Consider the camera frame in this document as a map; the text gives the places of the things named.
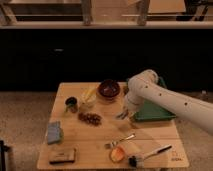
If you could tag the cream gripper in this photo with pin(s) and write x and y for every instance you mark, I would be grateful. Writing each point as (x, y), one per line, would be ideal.
(131, 108)

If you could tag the grey towel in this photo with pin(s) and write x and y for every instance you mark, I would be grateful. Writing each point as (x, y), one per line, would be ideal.
(122, 115)

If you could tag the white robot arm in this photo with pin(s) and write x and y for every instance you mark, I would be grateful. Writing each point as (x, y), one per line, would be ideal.
(143, 86)

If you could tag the green plastic tray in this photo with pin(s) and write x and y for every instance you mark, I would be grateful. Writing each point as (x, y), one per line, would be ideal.
(149, 111)

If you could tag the dark red bowl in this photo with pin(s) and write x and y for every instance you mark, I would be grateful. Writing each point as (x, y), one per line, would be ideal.
(109, 88)

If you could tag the brown grape bunch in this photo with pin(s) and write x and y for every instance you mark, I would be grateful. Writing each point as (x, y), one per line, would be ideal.
(90, 118)

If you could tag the silver metal fork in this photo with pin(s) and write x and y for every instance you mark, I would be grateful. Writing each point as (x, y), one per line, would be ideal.
(116, 142)

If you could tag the clear glass jar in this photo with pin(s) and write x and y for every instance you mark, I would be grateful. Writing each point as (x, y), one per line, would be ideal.
(87, 104)

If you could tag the yellow corn cob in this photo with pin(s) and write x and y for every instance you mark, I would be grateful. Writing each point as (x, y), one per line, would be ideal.
(88, 94)

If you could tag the orange plastic spoon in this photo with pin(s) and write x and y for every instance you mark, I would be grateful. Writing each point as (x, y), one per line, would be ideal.
(117, 154)

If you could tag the wooden folding table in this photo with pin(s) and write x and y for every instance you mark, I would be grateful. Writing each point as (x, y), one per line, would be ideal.
(89, 141)

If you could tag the black white brush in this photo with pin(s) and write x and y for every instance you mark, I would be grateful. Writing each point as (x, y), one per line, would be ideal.
(137, 161)

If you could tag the dark green mug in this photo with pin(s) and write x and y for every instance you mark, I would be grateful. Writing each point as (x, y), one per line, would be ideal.
(71, 104)

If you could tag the blue sponge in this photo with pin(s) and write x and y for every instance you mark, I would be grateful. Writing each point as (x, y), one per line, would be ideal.
(54, 133)

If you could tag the brown wooden block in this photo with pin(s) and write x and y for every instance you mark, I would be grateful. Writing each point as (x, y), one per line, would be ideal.
(62, 156)

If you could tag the dark cabinet counter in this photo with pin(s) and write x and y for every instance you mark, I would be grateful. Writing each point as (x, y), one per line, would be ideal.
(40, 58)

